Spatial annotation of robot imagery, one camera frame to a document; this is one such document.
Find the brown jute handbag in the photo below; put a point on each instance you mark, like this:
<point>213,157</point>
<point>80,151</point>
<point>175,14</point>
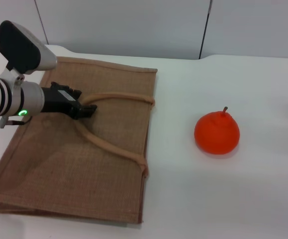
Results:
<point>84,161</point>

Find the black and white wrist camera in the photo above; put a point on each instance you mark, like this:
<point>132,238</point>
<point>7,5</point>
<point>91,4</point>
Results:
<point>22,49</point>

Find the orange fruit with stem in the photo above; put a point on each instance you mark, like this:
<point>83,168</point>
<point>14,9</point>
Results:
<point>216,134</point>

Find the thin black background rod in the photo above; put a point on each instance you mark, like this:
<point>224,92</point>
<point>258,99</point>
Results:
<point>204,32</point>

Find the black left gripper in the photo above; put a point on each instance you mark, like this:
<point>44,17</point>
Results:
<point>55,100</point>

